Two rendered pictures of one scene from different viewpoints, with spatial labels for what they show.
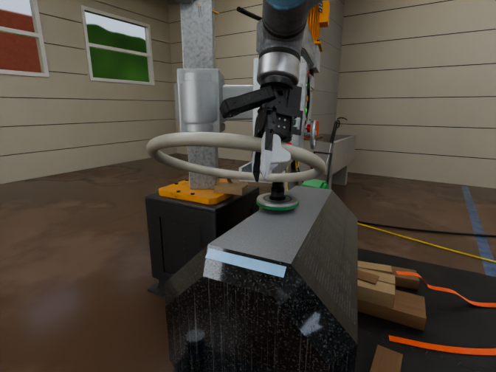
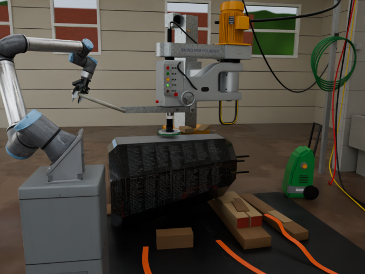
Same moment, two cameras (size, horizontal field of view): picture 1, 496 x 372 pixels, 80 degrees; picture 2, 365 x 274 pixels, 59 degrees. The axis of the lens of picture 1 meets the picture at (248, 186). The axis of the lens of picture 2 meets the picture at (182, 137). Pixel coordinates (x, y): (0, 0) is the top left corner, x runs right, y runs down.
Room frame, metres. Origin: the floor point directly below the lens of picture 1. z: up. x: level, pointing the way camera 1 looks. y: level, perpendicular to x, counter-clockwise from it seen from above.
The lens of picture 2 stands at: (-0.44, -2.54, 1.42)
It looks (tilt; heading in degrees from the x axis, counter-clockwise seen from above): 11 degrees down; 49
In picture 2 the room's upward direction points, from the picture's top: straight up
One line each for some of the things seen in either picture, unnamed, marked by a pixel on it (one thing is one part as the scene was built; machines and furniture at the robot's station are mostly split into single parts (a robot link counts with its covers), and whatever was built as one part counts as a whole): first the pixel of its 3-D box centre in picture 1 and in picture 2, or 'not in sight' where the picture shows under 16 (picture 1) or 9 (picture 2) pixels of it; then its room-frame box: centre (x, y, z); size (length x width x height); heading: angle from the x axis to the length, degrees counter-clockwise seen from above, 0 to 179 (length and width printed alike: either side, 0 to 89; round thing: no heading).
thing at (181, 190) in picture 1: (204, 187); (185, 129); (2.06, 0.31, 0.76); 0.49 x 0.49 x 0.05; 62
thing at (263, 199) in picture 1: (277, 199); (169, 131); (1.45, -0.15, 0.87); 0.21 x 0.21 x 0.01
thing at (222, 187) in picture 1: (230, 188); (186, 129); (1.90, 0.11, 0.81); 0.20 x 0.10 x 0.05; 70
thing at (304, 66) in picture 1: (302, 98); (167, 79); (1.35, -0.24, 1.37); 0.08 x 0.03 x 0.28; 164
